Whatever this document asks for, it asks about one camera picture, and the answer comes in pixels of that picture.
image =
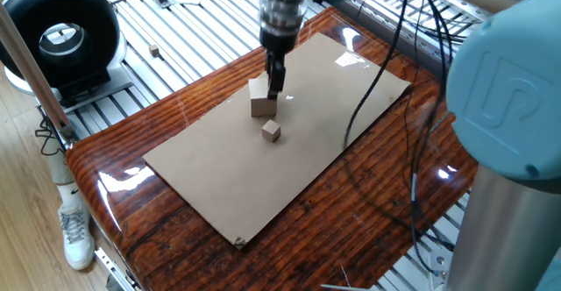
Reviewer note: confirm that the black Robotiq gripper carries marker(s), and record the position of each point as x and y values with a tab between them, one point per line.
278	40

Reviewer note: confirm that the large wooden block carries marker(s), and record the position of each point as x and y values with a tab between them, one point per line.
262	104

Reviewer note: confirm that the small wooden block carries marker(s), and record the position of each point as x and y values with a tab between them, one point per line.
271	132

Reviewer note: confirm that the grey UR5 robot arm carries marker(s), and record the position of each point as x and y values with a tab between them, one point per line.
504	85

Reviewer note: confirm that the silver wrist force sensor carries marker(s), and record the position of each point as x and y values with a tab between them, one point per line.
282	2

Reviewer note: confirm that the brown cardboard sheet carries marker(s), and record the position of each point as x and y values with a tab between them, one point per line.
228	181

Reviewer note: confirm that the tiny wooden cube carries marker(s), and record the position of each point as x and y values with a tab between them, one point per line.
154	51

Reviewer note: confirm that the glossy brown wooden board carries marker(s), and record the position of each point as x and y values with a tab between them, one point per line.
175	238

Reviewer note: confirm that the person's leg white sock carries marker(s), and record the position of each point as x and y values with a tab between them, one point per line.
70	192

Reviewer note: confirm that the brown wooden pole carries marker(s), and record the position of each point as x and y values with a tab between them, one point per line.
30	72

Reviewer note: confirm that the white sneaker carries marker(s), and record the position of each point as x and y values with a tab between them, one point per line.
78	243

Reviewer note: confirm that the metal drawer rail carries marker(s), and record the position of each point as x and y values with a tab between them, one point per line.
109	264

